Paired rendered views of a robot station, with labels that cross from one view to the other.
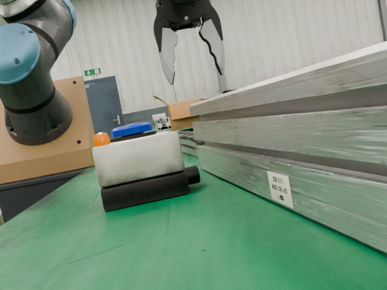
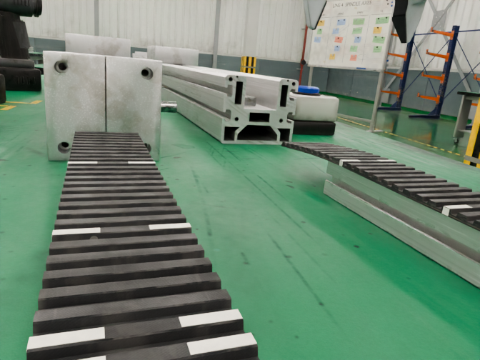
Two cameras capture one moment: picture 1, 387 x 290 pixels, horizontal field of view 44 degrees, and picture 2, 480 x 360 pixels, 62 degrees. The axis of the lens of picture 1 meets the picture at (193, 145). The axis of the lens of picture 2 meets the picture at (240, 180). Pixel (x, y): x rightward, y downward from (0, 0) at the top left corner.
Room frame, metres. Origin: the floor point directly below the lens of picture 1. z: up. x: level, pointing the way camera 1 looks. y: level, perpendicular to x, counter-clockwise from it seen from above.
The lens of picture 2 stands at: (1.11, -0.18, 0.88)
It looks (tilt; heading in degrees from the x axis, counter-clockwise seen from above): 16 degrees down; 168
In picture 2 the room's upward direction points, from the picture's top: 5 degrees clockwise
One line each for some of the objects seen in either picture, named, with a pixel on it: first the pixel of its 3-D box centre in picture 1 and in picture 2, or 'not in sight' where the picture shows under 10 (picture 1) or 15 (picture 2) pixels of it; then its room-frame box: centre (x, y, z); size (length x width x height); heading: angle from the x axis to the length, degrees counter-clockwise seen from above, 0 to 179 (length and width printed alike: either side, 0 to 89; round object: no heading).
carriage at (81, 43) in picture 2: not in sight; (98, 55); (0.24, -0.30, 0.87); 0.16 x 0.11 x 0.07; 9
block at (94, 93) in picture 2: not in sight; (116, 105); (0.68, -0.22, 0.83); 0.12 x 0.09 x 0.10; 99
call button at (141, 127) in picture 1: (132, 134); (306, 92); (0.47, 0.06, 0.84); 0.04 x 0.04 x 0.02
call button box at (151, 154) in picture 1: (147, 164); (299, 111); (0.47, 0.05, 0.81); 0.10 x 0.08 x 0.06; 99
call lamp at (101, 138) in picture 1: (101, 138); not in sight; (0.44, 0.08, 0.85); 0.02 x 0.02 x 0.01
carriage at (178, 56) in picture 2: not in sight; (171, 61); (-0.03, -0.15, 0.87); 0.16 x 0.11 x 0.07; 9
